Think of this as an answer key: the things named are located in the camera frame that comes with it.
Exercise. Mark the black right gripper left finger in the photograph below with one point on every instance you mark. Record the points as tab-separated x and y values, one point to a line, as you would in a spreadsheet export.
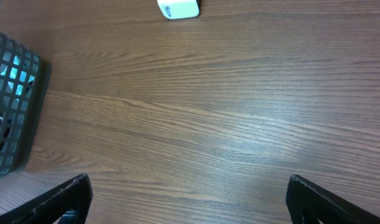
68	202

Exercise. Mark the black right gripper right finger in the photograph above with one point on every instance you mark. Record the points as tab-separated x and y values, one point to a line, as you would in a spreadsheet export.
310	203

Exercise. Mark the white barcode scanner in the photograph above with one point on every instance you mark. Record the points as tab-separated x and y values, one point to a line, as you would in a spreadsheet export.
179	9

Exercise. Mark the grey plastic mesh basket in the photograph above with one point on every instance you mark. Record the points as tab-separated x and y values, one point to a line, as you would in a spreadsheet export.
24	78

